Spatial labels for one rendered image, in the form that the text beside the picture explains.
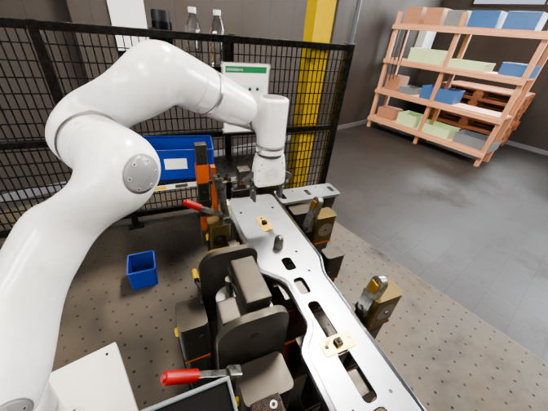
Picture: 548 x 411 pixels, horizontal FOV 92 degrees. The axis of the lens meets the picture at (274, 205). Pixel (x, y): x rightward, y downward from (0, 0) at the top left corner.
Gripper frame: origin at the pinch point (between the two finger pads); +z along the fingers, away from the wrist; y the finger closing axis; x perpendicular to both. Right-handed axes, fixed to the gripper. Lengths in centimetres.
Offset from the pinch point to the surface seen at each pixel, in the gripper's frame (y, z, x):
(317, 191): 31.5, 11.9, 15.0
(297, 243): 6.8, 12.0, -13.1
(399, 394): 6, 12, -60
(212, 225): -18.8, 6.9, -1.8
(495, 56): 598, -35, 304
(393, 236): 165, 112, 61
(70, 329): -67, 42, 1
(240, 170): -0.4, 3.9, 27.1
